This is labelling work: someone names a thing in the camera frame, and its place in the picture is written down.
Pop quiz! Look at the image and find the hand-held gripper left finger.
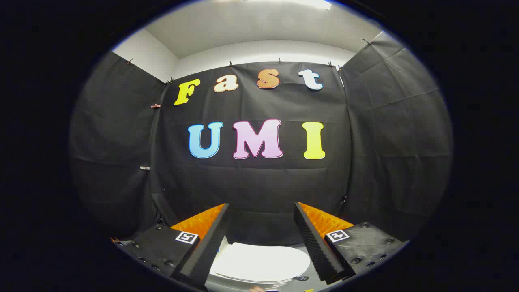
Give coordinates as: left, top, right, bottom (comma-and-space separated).
112, 204, 230, 291

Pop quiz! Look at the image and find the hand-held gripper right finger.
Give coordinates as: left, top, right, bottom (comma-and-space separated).
294, 202, 408, 285

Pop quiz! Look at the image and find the white toilet lid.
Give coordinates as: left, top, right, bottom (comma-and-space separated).
213, 242, 311, 283

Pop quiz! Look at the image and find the white toilet bowl with seat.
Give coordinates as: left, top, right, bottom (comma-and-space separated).
204, 236, 326, 292

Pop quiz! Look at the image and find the black backdrop cloth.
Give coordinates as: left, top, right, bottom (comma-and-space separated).
69, 31, 453, 246

